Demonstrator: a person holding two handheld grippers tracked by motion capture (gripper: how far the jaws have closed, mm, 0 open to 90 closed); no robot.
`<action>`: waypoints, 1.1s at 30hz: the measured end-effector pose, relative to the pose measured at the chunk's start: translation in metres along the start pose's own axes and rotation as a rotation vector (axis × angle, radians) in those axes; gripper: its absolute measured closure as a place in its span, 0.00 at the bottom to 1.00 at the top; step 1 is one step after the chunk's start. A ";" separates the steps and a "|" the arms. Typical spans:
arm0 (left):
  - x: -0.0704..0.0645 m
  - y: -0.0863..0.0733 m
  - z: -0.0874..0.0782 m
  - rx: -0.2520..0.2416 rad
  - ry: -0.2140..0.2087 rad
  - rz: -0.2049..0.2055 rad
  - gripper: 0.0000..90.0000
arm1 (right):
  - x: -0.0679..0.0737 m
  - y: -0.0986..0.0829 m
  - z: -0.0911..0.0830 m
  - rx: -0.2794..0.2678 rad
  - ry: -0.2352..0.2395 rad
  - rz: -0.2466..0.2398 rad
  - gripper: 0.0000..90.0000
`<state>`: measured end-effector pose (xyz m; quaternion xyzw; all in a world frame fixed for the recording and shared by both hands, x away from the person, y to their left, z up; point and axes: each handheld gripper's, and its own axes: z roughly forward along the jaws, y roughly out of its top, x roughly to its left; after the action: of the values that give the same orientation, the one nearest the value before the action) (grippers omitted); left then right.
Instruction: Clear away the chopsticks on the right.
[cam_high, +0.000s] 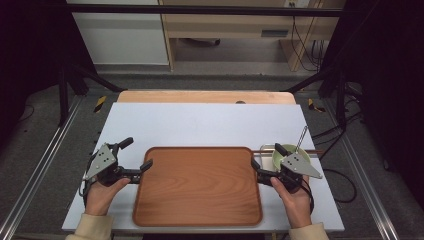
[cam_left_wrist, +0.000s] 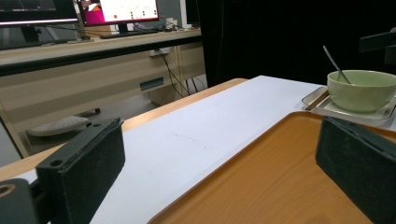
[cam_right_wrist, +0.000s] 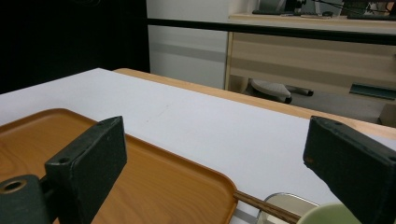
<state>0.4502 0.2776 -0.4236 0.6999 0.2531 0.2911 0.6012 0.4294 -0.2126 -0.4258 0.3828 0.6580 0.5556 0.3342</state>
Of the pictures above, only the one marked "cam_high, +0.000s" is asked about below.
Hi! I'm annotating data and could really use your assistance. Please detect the black cables under desk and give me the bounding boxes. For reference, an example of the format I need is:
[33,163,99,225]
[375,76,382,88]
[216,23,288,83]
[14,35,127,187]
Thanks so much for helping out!
[291,16,325,73]

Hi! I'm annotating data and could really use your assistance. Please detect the metal spoon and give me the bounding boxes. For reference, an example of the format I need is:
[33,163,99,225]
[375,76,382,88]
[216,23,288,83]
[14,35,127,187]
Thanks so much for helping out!
[294,125,309,153]

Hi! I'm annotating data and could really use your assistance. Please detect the white cabinet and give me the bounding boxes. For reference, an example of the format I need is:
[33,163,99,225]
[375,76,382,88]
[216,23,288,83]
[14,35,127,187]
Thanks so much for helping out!
[66,0,170,66]

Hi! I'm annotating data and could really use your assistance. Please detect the black floor cables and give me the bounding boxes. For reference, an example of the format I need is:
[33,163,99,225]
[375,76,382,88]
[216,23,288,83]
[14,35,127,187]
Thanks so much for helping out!
[311,83,364,161]

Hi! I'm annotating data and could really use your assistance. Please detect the white table board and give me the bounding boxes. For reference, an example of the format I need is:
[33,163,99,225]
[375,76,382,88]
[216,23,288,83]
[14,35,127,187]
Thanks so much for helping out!
[61,102,345,233]

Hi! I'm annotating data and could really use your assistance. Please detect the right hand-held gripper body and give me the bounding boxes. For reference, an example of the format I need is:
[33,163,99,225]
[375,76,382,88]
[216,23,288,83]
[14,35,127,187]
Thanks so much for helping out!
[257,152,323,194]

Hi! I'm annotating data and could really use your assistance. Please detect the brown wooden serving tray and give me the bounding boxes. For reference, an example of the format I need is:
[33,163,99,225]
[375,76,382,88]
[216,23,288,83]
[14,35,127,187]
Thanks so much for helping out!
[132,146,263,228]

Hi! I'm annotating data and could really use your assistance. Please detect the yellow black tape marker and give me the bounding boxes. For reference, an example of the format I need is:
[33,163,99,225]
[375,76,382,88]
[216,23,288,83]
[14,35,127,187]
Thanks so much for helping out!
[307,98,326,113]
[93,95,108,114]

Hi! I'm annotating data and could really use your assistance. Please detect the person's left hand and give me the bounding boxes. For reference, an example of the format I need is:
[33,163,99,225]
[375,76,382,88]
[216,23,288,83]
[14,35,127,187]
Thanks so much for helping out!
[84,177,132,217]

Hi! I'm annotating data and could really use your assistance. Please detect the black curtain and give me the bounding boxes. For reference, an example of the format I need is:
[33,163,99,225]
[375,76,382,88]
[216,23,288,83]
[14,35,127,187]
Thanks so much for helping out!
[321,0,424,211]
[0,0,98,148]

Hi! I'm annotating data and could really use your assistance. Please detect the aluminium floor rail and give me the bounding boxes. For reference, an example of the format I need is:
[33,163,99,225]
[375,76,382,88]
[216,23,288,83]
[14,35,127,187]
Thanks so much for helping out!
[0,96,84,240]
[324,99,401,240]

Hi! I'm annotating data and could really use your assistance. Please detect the right hand-held gripper cable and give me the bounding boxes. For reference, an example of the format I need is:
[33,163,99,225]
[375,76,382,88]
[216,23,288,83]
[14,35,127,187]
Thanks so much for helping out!
[299,181,315,214]

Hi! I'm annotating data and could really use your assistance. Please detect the wooden table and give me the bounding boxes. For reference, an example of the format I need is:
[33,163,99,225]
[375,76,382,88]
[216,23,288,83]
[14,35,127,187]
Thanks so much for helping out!
[117,89,297,105]

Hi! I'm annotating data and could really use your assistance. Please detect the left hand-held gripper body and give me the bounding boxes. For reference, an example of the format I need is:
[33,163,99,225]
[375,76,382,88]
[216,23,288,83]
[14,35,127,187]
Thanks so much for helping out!
[85,143,141,187]

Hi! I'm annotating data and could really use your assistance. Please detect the light wooden desk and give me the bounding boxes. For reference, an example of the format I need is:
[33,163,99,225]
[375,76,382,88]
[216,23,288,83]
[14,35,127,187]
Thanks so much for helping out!
[158,0,346,73]

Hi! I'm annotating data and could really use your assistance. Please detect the green bowl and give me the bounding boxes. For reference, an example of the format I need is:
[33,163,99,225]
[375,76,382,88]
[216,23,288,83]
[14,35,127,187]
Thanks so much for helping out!
[271,143,312,172]

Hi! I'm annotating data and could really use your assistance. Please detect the black metal stand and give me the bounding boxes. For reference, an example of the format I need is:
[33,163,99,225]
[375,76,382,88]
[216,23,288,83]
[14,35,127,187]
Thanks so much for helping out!
[58,59,125,126]
[286,64,348,128]

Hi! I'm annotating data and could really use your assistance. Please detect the left hand-held gripper cable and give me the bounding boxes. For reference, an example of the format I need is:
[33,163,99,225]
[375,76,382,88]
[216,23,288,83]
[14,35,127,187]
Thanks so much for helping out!
[78,159,98,208]

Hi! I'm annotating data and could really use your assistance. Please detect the hand-held gripper cable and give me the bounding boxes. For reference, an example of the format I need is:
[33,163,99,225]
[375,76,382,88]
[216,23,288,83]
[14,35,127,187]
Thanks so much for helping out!
[299,181,315,214]
[78,159,98,208]

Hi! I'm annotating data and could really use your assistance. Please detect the thin black floor cable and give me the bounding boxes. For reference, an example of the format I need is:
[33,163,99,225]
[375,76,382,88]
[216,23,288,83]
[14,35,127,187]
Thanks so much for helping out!
[18,104,36,123]

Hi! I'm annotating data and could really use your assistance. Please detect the black horizontal bar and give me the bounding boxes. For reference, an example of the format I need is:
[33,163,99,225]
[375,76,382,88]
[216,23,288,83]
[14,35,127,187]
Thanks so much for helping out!
[64,3,344,18]

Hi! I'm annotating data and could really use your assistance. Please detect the person's right hand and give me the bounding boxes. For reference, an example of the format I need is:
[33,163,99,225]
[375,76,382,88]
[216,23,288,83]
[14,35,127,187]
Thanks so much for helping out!
[269,175,313,229]

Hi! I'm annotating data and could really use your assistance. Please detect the white square metal tray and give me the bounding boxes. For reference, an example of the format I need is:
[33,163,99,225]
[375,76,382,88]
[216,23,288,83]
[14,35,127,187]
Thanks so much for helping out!
[259,143,312,174]

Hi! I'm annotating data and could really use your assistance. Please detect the black looped floor cable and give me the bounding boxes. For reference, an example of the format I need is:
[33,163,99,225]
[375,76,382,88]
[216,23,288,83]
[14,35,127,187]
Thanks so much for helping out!
[321,168,358,204]

